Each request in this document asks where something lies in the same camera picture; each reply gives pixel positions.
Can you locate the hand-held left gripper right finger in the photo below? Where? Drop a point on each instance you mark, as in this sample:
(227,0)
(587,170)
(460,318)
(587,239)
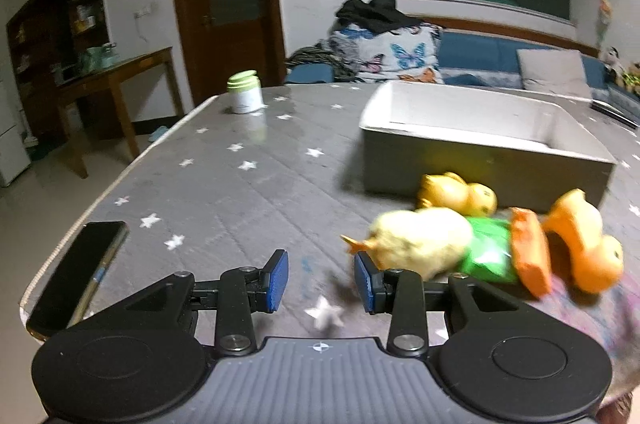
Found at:
(362,285)

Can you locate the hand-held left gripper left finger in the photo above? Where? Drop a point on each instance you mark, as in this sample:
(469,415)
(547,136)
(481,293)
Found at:
(277,280)

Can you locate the yellow plush duck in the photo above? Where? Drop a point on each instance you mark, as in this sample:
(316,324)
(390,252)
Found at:
(425,240)

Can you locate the small yellow rubber duck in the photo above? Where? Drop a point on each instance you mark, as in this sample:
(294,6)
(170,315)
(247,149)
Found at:
(450,194)

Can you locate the green snack packet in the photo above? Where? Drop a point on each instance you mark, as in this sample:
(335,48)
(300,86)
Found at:
(487,250)

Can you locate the white cardboard box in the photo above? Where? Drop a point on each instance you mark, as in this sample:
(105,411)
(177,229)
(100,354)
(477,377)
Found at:
(450,154)

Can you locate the orange toy carrot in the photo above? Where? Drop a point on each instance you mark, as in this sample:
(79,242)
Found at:
(532,254)

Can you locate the large orange rubber duck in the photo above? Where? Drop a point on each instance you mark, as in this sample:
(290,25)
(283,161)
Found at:
(580,229)

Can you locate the grey star-printed mat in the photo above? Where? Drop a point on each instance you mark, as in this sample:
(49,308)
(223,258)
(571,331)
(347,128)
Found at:
(225,189)

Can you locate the white jar with green lid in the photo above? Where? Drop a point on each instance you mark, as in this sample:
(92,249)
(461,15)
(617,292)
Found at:
(245,97)

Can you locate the pale blue slipper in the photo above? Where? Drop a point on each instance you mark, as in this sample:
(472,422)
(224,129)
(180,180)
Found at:
(160,133)

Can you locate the black smartphone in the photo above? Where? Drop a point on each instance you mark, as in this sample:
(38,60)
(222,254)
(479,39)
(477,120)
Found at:
(70,274)

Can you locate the striped dark cloth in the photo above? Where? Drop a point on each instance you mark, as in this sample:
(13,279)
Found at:
(315,54)

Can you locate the butterfly print pillow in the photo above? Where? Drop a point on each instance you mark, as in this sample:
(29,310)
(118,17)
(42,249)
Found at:
(395,54)

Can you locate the blue sofa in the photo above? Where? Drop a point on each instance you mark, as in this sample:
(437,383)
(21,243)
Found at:
(475,49)

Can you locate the brown wooden desk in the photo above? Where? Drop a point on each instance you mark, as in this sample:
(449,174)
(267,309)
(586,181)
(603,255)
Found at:
(125,64)

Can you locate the black clothes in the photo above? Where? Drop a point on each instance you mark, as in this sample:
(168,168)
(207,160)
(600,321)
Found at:
(375,12)

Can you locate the pale green bag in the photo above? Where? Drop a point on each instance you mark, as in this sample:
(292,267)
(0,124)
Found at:
(100,57)

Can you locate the grey cushion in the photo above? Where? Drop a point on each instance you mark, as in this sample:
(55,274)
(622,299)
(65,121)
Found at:
(550,69)

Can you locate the white fridge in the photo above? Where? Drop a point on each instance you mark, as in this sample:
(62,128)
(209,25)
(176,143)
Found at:
(10,144)

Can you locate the panda plush toy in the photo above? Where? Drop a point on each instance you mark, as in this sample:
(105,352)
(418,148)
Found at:
(612,59)

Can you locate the pile of plush toys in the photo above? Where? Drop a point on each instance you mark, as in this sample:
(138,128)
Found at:
(631,77)

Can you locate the dark wooden shelf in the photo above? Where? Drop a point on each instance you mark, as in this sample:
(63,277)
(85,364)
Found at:
(50,19)

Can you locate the white wall outlet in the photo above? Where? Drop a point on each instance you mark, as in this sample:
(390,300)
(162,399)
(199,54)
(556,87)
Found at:
(143,10)

